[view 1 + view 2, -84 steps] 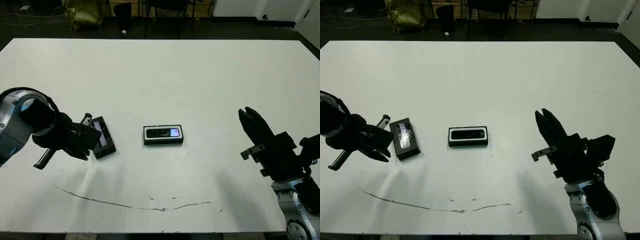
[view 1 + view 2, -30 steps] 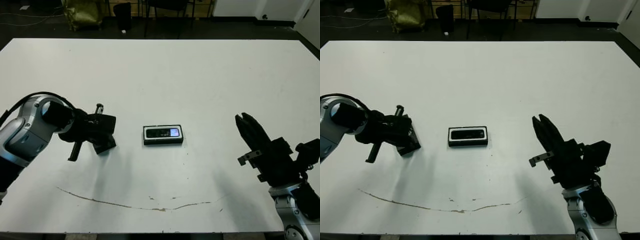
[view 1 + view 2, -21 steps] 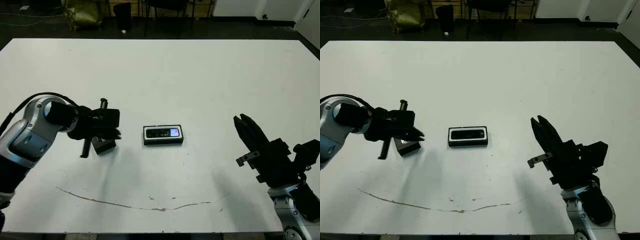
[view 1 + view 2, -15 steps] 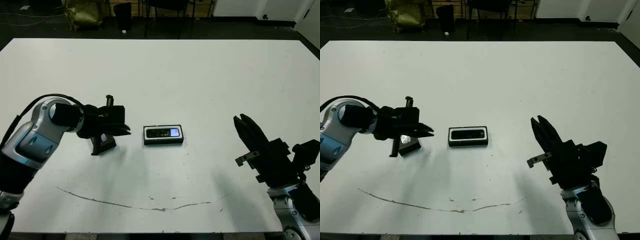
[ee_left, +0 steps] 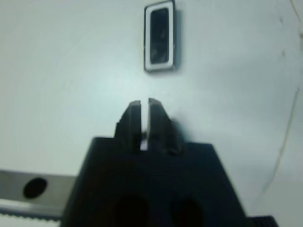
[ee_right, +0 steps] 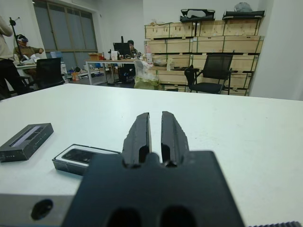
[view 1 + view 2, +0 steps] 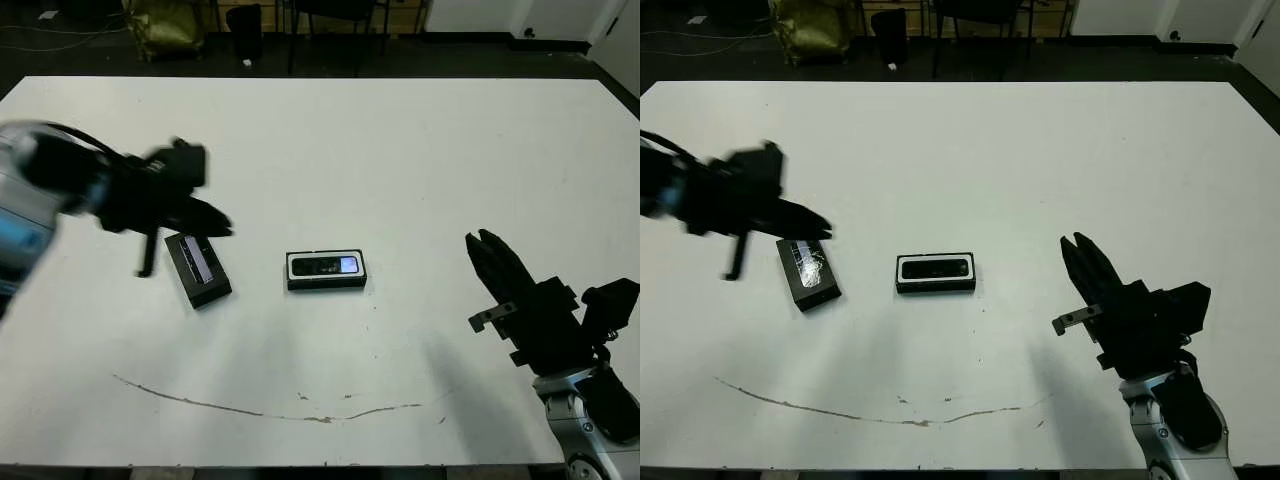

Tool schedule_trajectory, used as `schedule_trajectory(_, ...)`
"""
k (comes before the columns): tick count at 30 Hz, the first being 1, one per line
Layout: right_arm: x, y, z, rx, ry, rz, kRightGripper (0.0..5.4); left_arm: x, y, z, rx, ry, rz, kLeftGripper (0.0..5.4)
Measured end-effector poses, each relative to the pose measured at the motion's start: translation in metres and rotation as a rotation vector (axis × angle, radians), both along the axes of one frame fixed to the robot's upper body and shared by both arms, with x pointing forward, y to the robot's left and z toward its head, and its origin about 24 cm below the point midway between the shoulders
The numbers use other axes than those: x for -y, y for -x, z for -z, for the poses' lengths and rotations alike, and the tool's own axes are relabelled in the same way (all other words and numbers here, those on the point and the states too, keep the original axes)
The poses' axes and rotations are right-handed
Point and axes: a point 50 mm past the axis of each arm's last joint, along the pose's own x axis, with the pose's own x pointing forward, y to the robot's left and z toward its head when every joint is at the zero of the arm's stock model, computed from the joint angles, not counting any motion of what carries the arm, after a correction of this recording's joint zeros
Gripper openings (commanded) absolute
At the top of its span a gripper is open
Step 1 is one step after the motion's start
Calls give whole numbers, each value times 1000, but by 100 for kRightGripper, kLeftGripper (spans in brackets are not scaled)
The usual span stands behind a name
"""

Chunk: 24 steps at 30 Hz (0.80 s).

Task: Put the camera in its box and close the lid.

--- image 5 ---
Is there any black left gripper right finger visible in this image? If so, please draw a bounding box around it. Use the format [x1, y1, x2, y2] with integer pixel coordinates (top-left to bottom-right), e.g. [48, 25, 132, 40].
[147, 97, 183, 156]

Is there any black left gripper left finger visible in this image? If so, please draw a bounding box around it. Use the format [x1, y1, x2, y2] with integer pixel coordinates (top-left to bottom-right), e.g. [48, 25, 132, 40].
[115, 100, 143, 152]

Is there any black box base white insert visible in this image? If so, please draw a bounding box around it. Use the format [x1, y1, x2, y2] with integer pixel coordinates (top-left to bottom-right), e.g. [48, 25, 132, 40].
[143, 0, 177, 73]

